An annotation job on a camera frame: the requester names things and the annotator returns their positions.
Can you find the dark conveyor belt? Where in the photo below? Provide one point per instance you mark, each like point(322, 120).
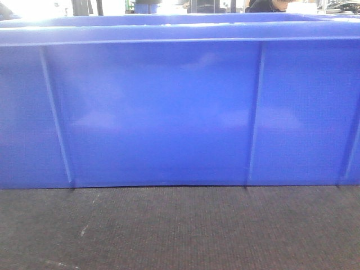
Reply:
point(181, 228)

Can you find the large blue plastic bin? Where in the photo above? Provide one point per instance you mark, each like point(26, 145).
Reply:
point(242, 99)

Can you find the person in black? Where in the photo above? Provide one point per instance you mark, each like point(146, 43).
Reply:
point(267, 6)

